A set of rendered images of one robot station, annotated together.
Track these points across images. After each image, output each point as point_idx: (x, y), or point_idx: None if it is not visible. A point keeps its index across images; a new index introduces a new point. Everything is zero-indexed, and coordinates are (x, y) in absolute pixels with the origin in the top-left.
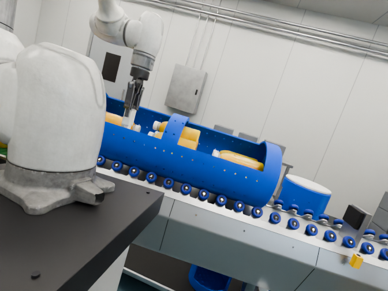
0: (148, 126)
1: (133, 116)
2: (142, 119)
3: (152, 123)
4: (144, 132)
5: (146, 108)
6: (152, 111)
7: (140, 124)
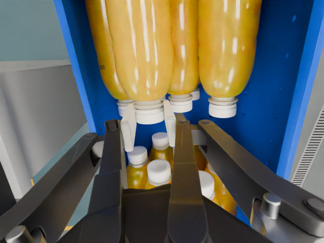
0: (277, 121)
1: (167, 129)
2: (289, 103)
3: (280, 141)
4: (264, 105)
5: (290, 148)
6: (277, 174)
7: (281, 92)
